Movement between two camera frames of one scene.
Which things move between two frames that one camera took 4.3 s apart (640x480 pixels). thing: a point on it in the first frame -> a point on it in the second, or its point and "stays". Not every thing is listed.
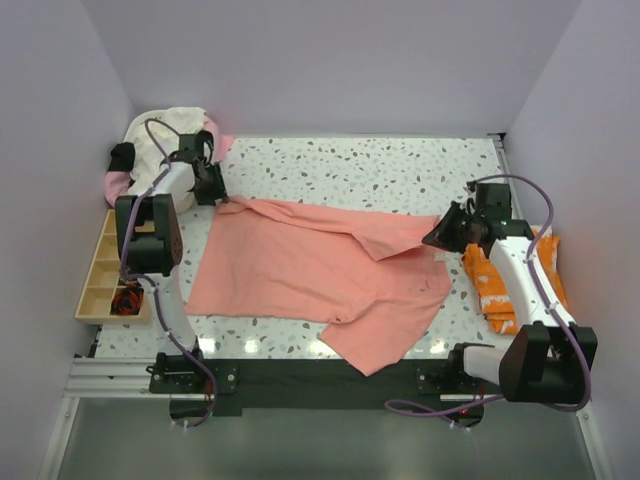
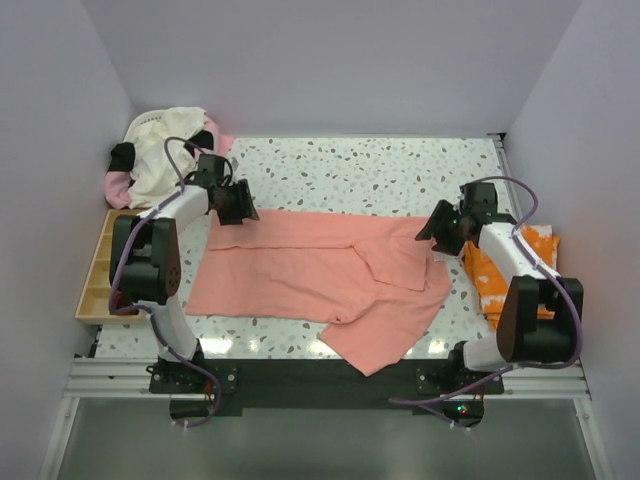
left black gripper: (218, 191) -> (244, 207)
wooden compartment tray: (96, 299) stays
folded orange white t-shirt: (494, 297) stays
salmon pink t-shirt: (373, 279) stays
